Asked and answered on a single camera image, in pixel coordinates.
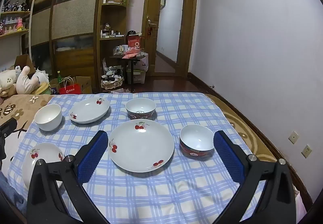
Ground medium cherry print plate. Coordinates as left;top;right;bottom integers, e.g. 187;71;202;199
69;97;111;124

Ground wicker basket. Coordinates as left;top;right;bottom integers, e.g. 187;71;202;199
101;75;125;90

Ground row of small bottles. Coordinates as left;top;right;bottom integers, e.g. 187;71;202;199
100;29;125;39

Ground plain white bowl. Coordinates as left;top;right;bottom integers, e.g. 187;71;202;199
34;103;63;131

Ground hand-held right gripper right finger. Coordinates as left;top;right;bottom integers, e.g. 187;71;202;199
213;130;297;224

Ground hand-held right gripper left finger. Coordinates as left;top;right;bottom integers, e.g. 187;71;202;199
26;130;109;224

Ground blue plaid cloth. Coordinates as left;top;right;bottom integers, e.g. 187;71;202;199
7;92;268;224

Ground red paper bag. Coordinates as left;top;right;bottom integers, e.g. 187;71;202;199
59;76;84;95

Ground wooden display shelf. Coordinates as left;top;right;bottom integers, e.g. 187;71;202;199
0;0;36;37

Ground pink plastic bags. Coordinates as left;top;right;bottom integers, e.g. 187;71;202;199
122;47;140;60

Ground white wall socket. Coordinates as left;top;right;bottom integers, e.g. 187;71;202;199
288;130;299;144
301;144;313;158

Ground small dark side table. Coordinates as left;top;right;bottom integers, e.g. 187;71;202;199
110;53;147;85

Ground wooden wardrobe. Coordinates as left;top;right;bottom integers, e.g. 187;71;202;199
25;0;111;93

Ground small cherry print plate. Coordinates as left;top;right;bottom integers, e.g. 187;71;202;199
22;142;66;190

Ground large cherry print plate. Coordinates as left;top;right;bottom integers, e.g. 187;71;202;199
108;119;175;173

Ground tall door mirror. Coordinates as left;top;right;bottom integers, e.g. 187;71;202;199
154;0;185;73

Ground white paper bag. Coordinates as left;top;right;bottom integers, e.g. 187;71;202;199
137;53;149;71

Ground yellow green plush toy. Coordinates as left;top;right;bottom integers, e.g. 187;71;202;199
34;82;51;95

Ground wooden corner shelf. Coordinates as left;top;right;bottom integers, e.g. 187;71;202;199
97;0;133;90

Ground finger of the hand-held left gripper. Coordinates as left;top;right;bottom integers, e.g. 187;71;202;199
0;118;16;138

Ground row of small figurines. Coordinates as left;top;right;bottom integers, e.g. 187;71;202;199
0;0;32;35

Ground clear plastic storage box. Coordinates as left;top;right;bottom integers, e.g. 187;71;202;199
126;69;147;85

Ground person's blue clothing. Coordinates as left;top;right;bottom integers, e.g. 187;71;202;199
0;171;16;204

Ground beige plush toy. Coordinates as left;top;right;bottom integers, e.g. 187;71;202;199
16;65;39;94

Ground black white striped cloth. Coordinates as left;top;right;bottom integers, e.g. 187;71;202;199
105;66;123;78

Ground white spiky plush toy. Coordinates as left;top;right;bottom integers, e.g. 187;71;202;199
31;69;49;85

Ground cardboard box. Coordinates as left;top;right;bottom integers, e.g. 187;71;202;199
76;76;93;94
15;54;36;75

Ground red box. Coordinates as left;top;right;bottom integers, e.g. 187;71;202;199
127;35;140;49

